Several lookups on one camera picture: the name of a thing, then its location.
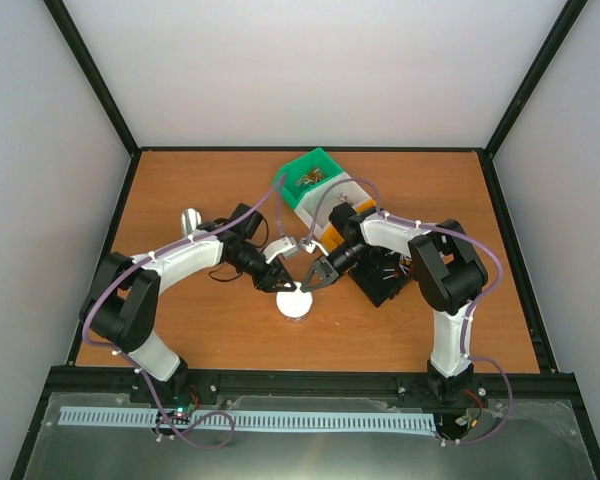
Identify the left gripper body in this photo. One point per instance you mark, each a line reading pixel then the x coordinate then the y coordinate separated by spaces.
pixel 268 277

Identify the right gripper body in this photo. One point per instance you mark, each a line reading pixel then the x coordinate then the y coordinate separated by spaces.
pixel 328 268

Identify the white round lid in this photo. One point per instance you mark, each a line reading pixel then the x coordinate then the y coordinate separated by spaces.
pixel 295 303

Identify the yellow plastic bin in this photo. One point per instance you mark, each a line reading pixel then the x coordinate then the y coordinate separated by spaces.
pixel 332 237

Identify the black plastic bin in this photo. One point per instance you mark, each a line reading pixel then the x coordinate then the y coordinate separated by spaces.
pixel 382 274

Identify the white plastic bin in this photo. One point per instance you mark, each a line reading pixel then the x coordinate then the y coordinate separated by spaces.
pixel 323 199

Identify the green plastic bin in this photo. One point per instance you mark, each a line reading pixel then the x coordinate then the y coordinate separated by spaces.
pixel 298 178

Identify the metal scoop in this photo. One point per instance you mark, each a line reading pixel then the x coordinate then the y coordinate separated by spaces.
pixel 190 221

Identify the clear plastic cup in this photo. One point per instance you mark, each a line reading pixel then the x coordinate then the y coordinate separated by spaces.
pixel 294 318

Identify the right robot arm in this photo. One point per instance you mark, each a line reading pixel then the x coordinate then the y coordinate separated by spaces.
pixel 445 265

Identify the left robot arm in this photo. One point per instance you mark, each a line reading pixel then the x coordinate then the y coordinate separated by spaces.
pixel 121 304

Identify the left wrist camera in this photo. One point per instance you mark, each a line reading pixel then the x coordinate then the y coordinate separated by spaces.
pixel 284 246

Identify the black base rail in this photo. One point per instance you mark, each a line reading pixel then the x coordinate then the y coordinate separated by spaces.
pixel 210 387

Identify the light blue cable duct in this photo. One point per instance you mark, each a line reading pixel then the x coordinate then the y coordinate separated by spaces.
pixel 251 421

